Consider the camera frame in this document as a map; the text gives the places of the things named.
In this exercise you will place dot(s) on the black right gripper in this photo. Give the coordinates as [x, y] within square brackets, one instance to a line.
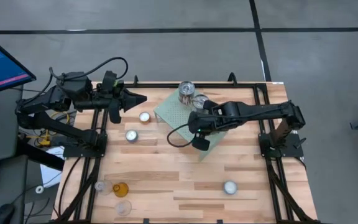
[202, 123]

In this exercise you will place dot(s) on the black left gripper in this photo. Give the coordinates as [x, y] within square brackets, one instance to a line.
[113, 99]

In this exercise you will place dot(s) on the silver lidded tin candle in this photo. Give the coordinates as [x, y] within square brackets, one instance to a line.
[199, 101]
[186, 90]

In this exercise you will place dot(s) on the amber glass candle holder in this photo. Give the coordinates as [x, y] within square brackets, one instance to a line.
[120, 189]

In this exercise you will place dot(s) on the clear ribbed glass candle holder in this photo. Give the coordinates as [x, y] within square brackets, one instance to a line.
[123, 208]
[103, 187]

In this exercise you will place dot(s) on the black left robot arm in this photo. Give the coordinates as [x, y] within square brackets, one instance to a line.
[61, 129]

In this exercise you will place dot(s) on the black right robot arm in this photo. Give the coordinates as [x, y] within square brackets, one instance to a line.
[259, 110]

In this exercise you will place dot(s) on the light green cutting mat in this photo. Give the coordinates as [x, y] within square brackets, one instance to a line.
[172, 115]

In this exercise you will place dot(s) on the yellow clamp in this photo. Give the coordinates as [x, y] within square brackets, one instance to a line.
[43, 140]

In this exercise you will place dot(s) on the white paper sheet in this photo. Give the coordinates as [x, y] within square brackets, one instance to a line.
[53, 168]

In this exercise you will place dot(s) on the white tape roll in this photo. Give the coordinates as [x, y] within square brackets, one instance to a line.
[39, 189]

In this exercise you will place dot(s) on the black computer mouse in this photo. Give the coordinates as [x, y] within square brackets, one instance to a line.
[3, 214]

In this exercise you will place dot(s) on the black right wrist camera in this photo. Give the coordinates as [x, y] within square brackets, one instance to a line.
[201, 143]

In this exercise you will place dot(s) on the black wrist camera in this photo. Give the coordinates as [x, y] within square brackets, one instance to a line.
[201, 143]
[110, 81]

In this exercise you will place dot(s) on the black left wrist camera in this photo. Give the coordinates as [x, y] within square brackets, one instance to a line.
[110, 81]

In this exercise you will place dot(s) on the black aluminium rig frame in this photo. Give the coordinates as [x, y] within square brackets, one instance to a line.
[166, 85]

